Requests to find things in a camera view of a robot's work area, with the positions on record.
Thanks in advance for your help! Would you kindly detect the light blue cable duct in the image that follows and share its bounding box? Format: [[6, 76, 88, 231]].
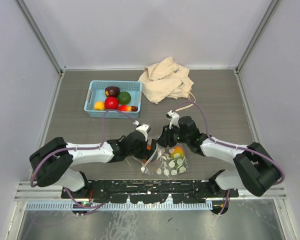
[[25, 200, 213, 211]]

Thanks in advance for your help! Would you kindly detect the light blue perforated basket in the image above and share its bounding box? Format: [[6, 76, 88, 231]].
[[84, 80, 143, 119]]

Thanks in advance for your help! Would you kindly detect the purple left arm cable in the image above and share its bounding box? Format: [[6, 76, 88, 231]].
[[29, 109, 140, 216]]

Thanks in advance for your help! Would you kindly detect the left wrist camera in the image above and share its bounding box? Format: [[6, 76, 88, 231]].
[[136, 123, 151, 142]]

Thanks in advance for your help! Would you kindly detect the fake yellow peach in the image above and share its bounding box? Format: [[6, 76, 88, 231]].
[[93, 101, 106, 111]]

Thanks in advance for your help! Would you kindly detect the fake yellow lemon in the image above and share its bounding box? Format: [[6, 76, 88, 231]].
[[117, 91, 132, 105]]

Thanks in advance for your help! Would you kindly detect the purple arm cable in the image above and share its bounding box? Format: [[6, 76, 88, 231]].
[[29, 109, 140, 216], [173, 101, 286, 186]]

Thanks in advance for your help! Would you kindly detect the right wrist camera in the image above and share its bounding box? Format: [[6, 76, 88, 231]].
[[166, 110, 180, 130]]

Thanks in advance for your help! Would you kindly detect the fake dark purple plum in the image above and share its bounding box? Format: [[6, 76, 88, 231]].
[[130, 106, 138, 112]]

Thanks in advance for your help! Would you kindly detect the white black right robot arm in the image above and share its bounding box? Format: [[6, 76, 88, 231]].
[[157, 112, 284, 197]]

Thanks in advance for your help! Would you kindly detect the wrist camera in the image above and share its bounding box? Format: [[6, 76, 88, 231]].
[[166, 110, 180, 130], [136, 123, 151, 142]]

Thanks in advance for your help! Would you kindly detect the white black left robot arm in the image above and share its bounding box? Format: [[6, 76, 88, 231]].
[[29, 130, 158, 198]]

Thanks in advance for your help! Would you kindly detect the fake red pear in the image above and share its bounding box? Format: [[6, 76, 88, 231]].
[[117, 105, 132, 112]]

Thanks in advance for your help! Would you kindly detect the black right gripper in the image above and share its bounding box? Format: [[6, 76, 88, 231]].
[[155, 123, 190, 148]]

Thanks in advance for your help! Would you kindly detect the clear zip top bag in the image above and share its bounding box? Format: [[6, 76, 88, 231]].
[[134, 143, 189, 178]]

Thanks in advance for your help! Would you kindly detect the fake green orange mango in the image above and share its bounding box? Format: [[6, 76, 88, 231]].
[[169, 146, 185, 159]]

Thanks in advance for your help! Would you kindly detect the beige drawstring cloth bag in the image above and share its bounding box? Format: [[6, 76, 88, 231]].
[[138, 57, 196, 104]]

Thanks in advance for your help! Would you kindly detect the fake red pomegranate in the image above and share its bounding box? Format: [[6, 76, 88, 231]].
[[104, 97, 120, 110]]

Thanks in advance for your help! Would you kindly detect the fake dark purple eggplant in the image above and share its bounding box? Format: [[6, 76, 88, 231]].
[[104, 86, 121, 98]]

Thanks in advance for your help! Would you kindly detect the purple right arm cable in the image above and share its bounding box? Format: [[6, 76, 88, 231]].
[[173, 101, 286, 186]]

